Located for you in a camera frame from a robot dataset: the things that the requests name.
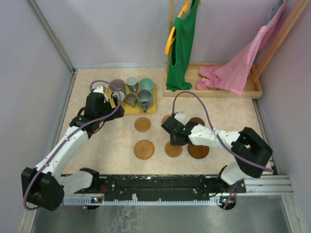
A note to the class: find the dark speckled grey mug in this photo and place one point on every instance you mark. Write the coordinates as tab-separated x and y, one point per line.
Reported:
145	100

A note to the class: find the light wooden coaster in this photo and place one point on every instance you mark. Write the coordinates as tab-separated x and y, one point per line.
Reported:
142	124

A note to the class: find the yellow hanger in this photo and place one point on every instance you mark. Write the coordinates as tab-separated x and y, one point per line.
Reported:
182	31

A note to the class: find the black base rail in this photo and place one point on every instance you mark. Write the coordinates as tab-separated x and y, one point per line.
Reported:
161	187

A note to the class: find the green shirt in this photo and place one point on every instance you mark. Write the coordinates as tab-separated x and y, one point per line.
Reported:
176	73

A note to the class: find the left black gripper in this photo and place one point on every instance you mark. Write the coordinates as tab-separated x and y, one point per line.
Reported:
119	113

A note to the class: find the dark walnut coaster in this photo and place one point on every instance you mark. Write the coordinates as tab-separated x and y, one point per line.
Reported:
197	120

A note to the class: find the grey-white mug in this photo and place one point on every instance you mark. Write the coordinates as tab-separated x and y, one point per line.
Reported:
132	83

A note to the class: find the pink shirt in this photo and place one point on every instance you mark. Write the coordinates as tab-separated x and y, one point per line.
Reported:
233	75

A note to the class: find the purple mug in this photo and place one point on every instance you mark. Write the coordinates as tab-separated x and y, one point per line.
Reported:
117	85

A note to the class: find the grey hanger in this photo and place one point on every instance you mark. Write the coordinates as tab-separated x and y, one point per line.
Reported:
274	11

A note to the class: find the small olive mug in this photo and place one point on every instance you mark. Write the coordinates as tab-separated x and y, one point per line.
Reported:
131	99

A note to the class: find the large brown wooden coaster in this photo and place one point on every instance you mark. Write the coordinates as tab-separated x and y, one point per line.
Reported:
198	152

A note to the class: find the small orange wooden coaster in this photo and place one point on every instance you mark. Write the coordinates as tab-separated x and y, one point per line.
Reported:
173	151

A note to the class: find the teal mug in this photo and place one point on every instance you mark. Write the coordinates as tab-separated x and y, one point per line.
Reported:
146	84

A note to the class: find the large woven rattan coaster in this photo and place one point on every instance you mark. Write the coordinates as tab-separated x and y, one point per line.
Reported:
144	149

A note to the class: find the pink mug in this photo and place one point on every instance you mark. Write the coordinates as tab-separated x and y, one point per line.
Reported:
120	97

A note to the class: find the wooden rack base tray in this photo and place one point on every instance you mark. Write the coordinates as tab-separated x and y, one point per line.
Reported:
252	89

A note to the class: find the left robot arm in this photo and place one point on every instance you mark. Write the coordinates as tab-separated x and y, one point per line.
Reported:
44	186

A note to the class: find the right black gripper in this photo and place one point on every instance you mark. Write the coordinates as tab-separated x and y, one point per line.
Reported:
173	142

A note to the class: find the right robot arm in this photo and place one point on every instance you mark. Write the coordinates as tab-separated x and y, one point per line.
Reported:
251	152

